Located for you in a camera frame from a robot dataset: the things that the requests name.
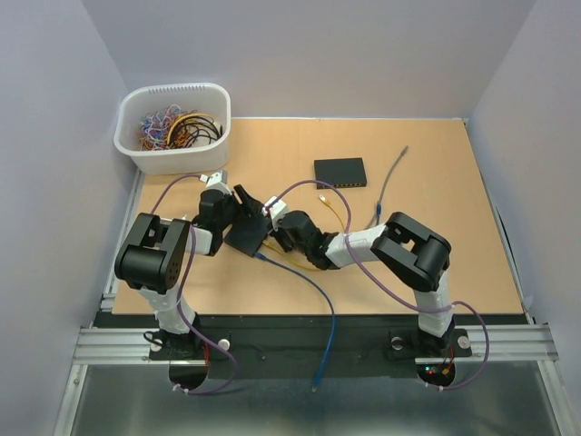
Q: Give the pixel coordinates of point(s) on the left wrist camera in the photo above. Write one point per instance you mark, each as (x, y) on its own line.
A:
(216, 181)

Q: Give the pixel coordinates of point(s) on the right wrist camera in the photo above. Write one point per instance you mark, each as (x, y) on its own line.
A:
(275, 209)

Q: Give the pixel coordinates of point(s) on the aluminium frame rail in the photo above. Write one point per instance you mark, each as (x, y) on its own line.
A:
(510, 385)

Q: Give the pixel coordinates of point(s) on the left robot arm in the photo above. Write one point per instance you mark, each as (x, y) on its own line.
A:
(151, 255)

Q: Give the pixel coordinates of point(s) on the white plastic bin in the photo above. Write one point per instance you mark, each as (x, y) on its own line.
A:
(175, 128)

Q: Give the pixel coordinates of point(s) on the black network switch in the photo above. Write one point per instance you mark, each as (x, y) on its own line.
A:
(340, 173)
(247, 234)

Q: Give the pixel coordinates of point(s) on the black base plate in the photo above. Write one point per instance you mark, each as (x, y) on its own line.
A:
(316, 348)

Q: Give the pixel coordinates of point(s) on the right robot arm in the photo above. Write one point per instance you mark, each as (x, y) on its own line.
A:
(416, 255)

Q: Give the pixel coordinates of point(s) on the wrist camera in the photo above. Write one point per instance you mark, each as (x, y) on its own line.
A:
(216, 181)
(275, 209)

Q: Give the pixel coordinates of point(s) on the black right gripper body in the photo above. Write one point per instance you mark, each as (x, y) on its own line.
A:
(284, 240)

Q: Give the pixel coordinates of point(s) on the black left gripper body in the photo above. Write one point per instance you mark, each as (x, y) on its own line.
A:
(230, 208)

